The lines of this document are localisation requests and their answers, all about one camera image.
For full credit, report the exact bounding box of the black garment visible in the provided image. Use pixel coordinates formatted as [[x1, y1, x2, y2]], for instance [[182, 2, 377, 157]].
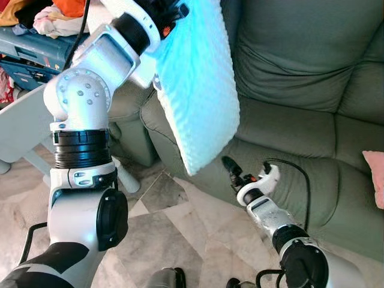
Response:
[[18, 3, 55, 28]]

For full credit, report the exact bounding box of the green sofa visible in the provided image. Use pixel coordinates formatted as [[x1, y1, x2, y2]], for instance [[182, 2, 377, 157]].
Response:
[[108, 0, 384, 262]]

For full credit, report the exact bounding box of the mint green dotted pillow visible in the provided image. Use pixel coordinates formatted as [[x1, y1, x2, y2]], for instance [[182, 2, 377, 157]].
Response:
[[149, 0, 241, 176]]

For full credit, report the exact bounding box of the orange cloth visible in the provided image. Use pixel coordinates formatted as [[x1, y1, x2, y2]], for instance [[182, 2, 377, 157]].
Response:
[[53, 0, 88, 17]]

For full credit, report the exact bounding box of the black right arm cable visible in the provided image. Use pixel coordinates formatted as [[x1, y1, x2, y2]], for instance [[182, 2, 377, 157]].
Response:
[[264, 158, 311, 232]]

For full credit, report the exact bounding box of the blue hard suitcase with stickers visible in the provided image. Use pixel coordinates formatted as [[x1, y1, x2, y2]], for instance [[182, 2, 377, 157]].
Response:
[[0, 27, 82, 91]]

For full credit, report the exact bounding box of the pink pillow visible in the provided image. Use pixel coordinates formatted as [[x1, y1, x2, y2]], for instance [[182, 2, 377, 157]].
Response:
[[362, 150, 384, 209]]

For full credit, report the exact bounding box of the red and white floral cloth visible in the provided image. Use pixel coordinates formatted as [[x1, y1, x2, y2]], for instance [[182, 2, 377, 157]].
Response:
[[0, 66, 14, 106]]

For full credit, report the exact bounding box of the white and pink garment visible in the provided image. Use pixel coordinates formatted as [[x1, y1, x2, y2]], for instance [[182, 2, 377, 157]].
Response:
[[33, 6, 85, 38]]

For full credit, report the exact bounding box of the silver robot left leg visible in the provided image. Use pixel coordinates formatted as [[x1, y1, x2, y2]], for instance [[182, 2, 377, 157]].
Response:
[[146, 267, 187, 288]]

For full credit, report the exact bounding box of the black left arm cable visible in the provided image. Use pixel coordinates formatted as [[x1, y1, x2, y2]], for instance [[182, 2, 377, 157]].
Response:
[[63, 0, 91, 67]]

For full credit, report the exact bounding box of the mustard yellow cloth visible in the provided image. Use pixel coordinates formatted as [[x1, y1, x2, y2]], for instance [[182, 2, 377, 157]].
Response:
[[0, 0, 31, 26]]

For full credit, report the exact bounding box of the pale blue child chair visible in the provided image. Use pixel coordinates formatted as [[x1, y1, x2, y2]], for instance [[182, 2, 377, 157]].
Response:
[[0, 84, 142, 193]]

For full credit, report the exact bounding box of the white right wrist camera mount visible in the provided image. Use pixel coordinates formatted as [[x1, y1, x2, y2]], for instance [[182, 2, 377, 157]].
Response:
[[236, 165, 281, 206]]

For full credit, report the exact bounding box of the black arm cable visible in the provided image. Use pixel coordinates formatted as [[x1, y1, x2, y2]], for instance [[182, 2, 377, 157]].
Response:
[[63, 0, 91, 67], [264, 158, 311, 232]]

